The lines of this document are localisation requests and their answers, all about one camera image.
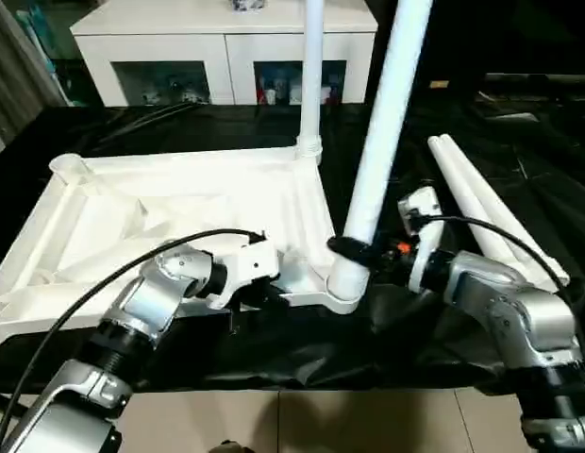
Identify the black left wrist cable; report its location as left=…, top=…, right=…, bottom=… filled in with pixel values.
left=0, top=227, right=269, bottom=443

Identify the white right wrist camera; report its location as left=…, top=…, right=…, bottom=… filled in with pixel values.
left=396, top=186, right=448, bottom=294

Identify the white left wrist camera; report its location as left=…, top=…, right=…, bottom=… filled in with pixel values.
left=208, top=229, right=283, bottom=311

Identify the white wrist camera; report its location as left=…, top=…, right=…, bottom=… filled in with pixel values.
left=396, top=186, right=448, bottom=294
left=208, top=229, right=283, bottom=311

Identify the black long bar device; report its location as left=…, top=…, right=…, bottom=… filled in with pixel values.
left=483, top=72, right=585, bottom=92

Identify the white glass-door cabinet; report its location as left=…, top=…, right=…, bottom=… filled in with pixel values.
left=69, top=0, right=379, bottom=108

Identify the black tall cabinet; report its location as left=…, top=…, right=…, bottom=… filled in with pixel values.
left=375, top=0, right=487, bottom=103

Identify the black plastic mat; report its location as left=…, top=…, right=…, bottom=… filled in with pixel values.
left=0, top=101, right=585, bottom=395

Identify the white plastic table top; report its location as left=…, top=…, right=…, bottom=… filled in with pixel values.
left=0, top=141, right=372, bottom=351

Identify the white plastic table leg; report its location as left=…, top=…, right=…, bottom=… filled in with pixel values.
left=294, top=0, right=326, bottom=167
left=325, top=0, right=435, bottom=316
left=426, top=135, right=534, bottom=265
left=438, top=133, right=571, bottom=285

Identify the grey curtain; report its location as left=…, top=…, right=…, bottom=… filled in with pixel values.
left=0, top=0, right=62, bottom=145

